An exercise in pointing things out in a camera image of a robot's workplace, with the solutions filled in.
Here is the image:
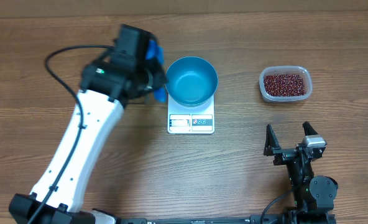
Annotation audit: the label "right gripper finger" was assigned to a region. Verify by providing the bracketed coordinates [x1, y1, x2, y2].
[264, 124, 280, 156]
[302, 121, 318, 136]

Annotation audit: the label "blue plastic measuring scoop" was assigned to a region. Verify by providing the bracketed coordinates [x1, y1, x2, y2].
[145, 40, 167, 103]

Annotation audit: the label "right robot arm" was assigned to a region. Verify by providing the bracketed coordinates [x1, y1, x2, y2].
[259, 121, 339, 223]

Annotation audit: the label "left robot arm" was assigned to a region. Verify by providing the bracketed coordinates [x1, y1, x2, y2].
[9, 24, 167, 224]

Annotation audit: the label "blue metal bowl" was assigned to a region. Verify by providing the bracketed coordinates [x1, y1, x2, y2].
[166, 56, 219, 107]

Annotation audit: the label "white digital kitchen scale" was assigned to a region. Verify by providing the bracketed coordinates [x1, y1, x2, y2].
[167, 96, 215, 134]

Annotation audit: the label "red adzuki beans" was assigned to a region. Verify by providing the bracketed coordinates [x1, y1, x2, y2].
[263, 73, 306, 96]

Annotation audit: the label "clear plastic food container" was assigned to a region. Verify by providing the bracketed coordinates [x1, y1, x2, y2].
[259, 65, 313, 103]

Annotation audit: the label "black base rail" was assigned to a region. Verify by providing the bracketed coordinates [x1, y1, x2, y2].
[90, 208, 337, 224]

